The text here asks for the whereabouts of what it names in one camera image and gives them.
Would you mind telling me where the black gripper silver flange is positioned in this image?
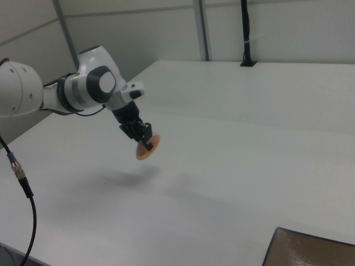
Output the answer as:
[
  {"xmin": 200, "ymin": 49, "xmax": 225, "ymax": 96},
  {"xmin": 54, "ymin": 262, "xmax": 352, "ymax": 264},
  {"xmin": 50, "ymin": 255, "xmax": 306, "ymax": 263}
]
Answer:
[{"xmin": 106, "ymin": 94, "xmax": 154, "ymax": 152}]

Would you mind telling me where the round sugared orange bread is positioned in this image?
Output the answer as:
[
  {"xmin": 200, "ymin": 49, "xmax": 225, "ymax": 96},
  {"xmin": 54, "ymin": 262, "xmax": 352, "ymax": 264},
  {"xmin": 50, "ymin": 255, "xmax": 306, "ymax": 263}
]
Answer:
[{"xmin": 135, "ymin": 134, "xmax": 162, "ymax": 161}]

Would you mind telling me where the black cable with metal connector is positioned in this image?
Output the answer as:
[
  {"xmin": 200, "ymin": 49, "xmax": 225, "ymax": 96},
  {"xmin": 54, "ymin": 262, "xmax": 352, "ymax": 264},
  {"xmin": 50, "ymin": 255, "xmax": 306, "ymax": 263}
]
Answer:
[{"xmin": 0, "ymin": 135, "xmax": 38, "ymax": 266}]

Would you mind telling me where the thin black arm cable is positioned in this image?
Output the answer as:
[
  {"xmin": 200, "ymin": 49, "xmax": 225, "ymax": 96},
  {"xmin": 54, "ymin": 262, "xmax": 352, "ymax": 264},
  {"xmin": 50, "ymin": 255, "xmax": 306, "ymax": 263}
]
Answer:
[{"xmin": 40, "ymin": 78, "xmax": 107, "ymax": 117}]

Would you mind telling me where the grey partition corner post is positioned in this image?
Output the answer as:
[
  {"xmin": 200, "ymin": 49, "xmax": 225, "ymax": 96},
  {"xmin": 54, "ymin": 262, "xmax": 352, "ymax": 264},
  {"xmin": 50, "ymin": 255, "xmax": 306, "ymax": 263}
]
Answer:
[{"xmin": 193, "ymin": 0, "xmax": 211, "ymax": 62}]

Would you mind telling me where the brown square ceramic plate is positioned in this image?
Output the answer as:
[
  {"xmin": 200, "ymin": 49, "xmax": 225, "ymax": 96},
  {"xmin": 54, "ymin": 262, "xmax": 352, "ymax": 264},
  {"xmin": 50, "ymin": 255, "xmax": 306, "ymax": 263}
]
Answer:
[{"xmin": 261, "ymin": 226, "xmax": 355, "ymax": 266}]

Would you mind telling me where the black camera pole with base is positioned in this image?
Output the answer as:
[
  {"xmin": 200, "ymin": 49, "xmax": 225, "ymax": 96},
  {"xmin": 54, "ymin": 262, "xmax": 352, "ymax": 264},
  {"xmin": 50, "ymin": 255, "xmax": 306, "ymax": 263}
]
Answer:
[{"xmin": 239, "ymin": 0, "xmax": 257, "ymax": 68}]

